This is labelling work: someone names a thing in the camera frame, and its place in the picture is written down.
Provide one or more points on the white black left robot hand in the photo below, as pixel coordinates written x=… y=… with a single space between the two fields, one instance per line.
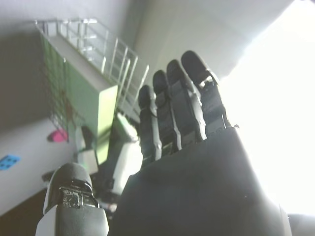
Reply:
x=197 y=184

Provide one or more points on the light green paperback book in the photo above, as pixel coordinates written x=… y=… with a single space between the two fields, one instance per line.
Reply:
x=81 y=93

